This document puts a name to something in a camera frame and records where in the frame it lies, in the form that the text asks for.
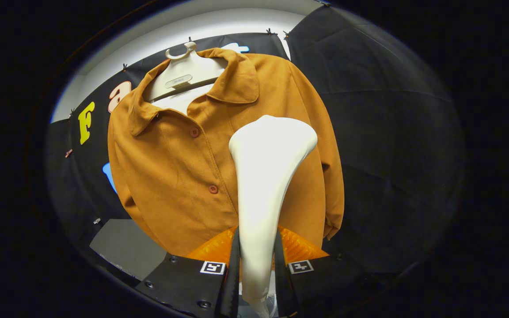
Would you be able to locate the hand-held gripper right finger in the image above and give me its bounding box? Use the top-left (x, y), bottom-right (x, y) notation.
top-left (273, 225), bottom-right (384, 318)

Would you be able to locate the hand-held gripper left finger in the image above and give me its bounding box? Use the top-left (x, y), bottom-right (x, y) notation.
top-left (134, 226), bottom-right (241, 318)

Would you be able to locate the white garment steamer head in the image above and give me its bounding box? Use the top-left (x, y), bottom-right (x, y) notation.
top-left (228, 115), bottom-right (318, 305)

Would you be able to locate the orange button-up shirt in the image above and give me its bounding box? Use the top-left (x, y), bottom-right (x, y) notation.
top-left (107, 48), bottom-right (345, 257)

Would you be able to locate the white clothes hanger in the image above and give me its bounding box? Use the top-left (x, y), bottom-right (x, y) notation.
top-left (143, 41), bottom-right (228, 102)

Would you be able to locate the grey cabinet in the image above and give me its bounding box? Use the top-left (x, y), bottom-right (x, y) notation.
top-left (89, 219), bottom-right (167, 281)

